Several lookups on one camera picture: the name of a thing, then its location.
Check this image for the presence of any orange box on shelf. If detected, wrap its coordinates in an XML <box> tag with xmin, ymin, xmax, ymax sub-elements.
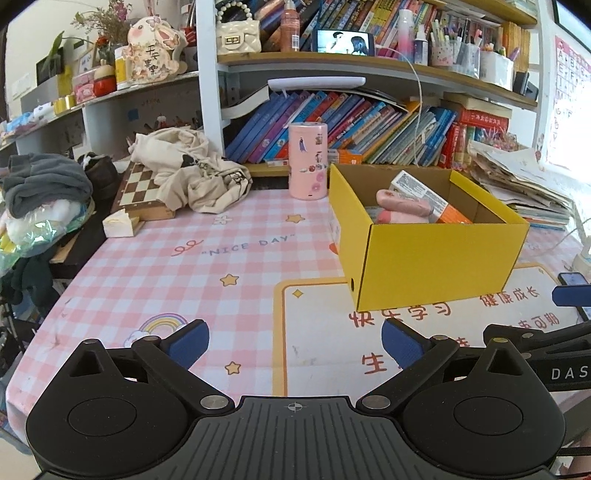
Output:
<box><xmin>328</xmin><ymin>149</ymin><xmax>363</xmax><ymax>165</ymax></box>

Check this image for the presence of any pink cylindrical container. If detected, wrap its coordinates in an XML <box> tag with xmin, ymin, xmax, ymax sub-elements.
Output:
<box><xmin>287</xmin><ymin>122</ymin><xmax>329</xmax><ymax>201</ymax></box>

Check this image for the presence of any yellow cardboard box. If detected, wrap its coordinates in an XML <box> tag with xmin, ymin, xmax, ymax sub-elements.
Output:
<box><xmin>329</xmin><ymin>164</ymin><xmax>529</xmax><ymax>311</ymax></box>

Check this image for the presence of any white charging cable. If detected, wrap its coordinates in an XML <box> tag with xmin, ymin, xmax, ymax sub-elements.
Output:
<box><xmin>375</xmin><ymin>45</ymin><xmax>425</xmax><ymax>167</ymax></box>

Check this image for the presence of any phone on table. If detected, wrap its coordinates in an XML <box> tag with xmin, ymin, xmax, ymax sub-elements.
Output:
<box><xmin>558</xmin><ymin>272</ymin><xmax>590</xmax><ymax>322</ymax></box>

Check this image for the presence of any cream hoodie garment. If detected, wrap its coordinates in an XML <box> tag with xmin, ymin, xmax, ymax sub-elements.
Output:
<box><xmin>128</xmin><ymin>127</ymin><xmax>252</xmax><ymax>215</ymax></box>

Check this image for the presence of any rabbit figurine decoration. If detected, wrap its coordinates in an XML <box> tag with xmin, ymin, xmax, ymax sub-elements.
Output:
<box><xmin>124</xmin><ymin>16</ymin><xmax>187</xmax><ymax>84</ymax></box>

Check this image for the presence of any grey folded blanket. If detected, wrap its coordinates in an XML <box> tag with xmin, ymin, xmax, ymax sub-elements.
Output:
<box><xmin>1</xmin><ymin>153</ymin><xmax>93</xmax><ymax>218</ymax></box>

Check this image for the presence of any wooden chessboard box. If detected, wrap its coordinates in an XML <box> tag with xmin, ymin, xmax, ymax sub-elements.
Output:
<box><xmin>111</xmin><ymin>162</ymin><xmax>175</xmax><ymax>221</ymax></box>

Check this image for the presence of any pink plush pig toy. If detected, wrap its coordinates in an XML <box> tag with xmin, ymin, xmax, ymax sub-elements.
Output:
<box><xmin>376</xmin><ymin>189</ymin><xmax>433</xmax><ymax>224</ymax></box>

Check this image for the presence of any white pen holder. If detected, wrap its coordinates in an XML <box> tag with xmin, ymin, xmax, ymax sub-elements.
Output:
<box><xmin>479</xmin><ymin>50</ymin><xmax>514</xmax><ymax>91</ymax></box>

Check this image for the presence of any stack of loose papers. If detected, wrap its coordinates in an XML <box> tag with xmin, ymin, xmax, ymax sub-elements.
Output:
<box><xmin>468</xmin><ymin>141</ymin><xmax>590</xmax><ymax>230</ymax></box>

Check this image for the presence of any white tissue pack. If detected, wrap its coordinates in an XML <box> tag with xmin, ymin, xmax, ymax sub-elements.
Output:
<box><xmin>102</xmin><ymin>209</ymin><xmax>144</xmax><ymax>239</ymax></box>

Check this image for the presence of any pink checkered table mat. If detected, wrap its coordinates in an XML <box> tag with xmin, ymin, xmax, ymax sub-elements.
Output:
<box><xmin>6</xmin><ymin>190</ymin><xmax>581</xmax><ymax>438</ymax></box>

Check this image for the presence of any white pearl handbag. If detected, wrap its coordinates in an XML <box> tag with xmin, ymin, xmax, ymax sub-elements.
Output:
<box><xmin>215</xmin><ymin>1</ymin><xmax>263</xmax><ymax>56</ymax></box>

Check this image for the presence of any white desk lamp bar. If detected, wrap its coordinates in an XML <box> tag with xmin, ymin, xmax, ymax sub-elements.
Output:
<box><xmin>267</xmin><ymin>76</ymin><xmax>367</xmax><ymax>91</ymax></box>

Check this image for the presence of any smartphone on shelf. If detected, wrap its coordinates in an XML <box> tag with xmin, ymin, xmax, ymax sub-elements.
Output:
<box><xmin>312</xmin><ymin>30</ymin><xmax>375</xmax><ymax>57</ymax></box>

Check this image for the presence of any pink pump bottle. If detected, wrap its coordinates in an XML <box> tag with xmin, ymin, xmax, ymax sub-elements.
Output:
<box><xmin>280</xmin><ymin>0</ymin><xmax>301</xmax><ymax>53</ymax></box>

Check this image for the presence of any white orange toothpaste box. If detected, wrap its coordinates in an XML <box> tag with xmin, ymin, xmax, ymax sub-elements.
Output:
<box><xmin>391</xmin><ymin>170</ymin><xmax>472</xmax><ymax>224</ymax></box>

